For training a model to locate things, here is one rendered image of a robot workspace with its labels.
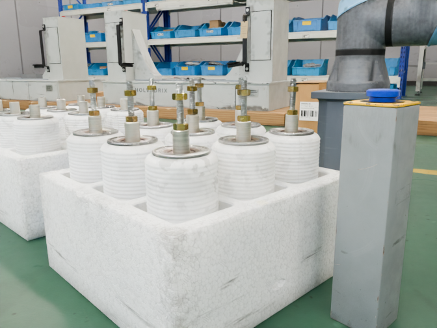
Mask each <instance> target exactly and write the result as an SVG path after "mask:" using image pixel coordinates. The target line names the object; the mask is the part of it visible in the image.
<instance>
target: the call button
mask: <svg viewBox="0 0 437 328"><path fill-rule="evenodd" d="M366 96H369V101H370V102H396V97H398V96H400V90H398V89H368V90H366Z"/></svg>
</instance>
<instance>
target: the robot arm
mask: <svg viewBox="0 0 437 328"><path fill-rule="evenodd" d="M336 19H337V21H338V22H337V33H336V56H335V61H334V64H333V67H332V69H331V72H330V75H329V77H328V80H327V83H326V91H332V92H366V90H368V89H390V79H389V75H388V71H387V67H386V62H385V51H386V47H400V46H428V47H429V46H435V45H437V0H341V1H340V2H339V7H338V16H337V18H336Z"/></svg>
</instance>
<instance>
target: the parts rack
mask: <svg viewBox="0 0 437 328"><path fill-rule="evenodd" d="M215 1H227V0H164V1H152V2H148V0H141V3H133V4H127V5H115V6H108V7H96V8H84V9H77V10H65V11H63V9H62V8H63V6H62V0H58V6H59V16H60V17H62V16H74V15H81V16H80V17H79V19H81V18H82V17H84V26H85V33H87V32H88V20H94V19H102V18H104V12H108V11H115V10H127V11H130V12H137V13H141V14H147V15H146V23H147V37H148V53H149V54H150V57H151V49H150V48H152V49H153V51H154V53H155V54H156V55H157V57H158V59H159V60H160V61H161V62H162V60H163V62H172V52H171V49H172V47H178V46H212V45H229V44H243V39H242V38H240V35H228V36H203V37H189V38H164V39H150V37H152V36H151V35H150V32H151V31H152V29H153V28H154V26H155V24H156V23H157V21H158V20H159V18H160V17H161V15H162V13H163V25H164V27H170V13H171V12H185V11H193V10H207V9H216V8H230V7H245V6H246V3H244V2H246V0H234V2H233V4H232V5H219V6H211V7H197V8H183V9H175V10H162V11H156V7H166V6H174V5H187V4H194V3H207V2H215ZM235 1H237V2H235ZM238 2H239V3H238ZM149 14H157V15H156V17H155V18H154V20H153V21H152V23H151V24H150V21H149ZM157 17H158V18H157ZM154 22H155V23H154ZM336 33H337V30H331V31H306V32H292V33H289V34H288V42H313V41H331V40H336ZM160 47H165V59H164V58H163V57H162V56H161V54H160V53H159V51H158V50H157V48H160ZM154 48H155V50H156V51H157V52H158V54H159V56H160V57H159V56H158V54H157V52H156V51H155V50H154ZM93 49H107V48H106V42H86V57H87V63H91V59H90V50H93ZM409 53H410V46H401V54H400V62H399V75H395V76H389V79H390V83H397V89H398V90H401V93H400V96H399V97H397V98H396V99H403V97H402V98H401V96H407V95H405V92H406V80H407V73H408V60H409ZM160 58H161V59H162V60H161V59H160ZM175 76H180V77H202V78H205V79H225V78H226V76H225V75H162V79H168V78H174V77H175ZM328 77H329V75H320V76H292V75H287V80H290V79H291V78H296V80H297V82H301V81H309V80H328ZM88 78H89V79H105V80H104V81H108V80H109V76H108V75H89V76H88Z"/></svg>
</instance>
